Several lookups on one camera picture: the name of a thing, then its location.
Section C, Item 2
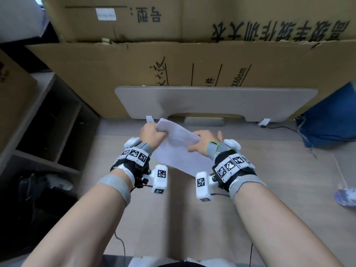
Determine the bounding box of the person's left hand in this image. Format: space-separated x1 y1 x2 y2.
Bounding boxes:
140 123 169 149

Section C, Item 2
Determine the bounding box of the person's right hand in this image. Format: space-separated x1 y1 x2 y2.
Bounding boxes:
187 130 223 158

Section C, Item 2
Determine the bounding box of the white cloth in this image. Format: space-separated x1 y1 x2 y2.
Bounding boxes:
151 118 214 178

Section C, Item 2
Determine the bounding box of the person's right forearm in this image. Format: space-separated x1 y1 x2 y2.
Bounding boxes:
229 175 345 267

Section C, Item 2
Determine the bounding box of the person's left forearm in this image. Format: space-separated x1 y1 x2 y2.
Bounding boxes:
21 169 133 267

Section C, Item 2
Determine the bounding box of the cardboard box with handwriting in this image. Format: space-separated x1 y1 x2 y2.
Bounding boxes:
24 39 356 121

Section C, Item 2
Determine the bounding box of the white game controller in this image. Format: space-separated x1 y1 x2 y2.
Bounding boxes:
44 174 74 192

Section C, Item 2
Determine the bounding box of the wooden shelf unit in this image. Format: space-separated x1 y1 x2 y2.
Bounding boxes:
0 72 101 198

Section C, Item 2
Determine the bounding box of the person's dark clothing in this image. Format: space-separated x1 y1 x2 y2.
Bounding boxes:
97 254 251 267

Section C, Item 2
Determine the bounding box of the large printed cardboard box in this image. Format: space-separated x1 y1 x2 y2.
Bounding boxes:
42 0 356 44

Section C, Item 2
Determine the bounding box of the blue denim cloth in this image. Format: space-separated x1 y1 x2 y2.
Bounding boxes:
295 82 356 149

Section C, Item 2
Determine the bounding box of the black bag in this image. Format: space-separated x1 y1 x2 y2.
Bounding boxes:
17 172 53 220

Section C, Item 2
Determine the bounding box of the thin white stick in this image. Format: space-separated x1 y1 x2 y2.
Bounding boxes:
333 155 348 189

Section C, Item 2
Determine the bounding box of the white blue patterned shoe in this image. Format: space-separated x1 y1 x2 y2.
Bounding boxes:
335 187 356 207

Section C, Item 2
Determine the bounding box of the black white wrist camera rig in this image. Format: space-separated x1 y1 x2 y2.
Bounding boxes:
110 137 169 195
195 139 258 203

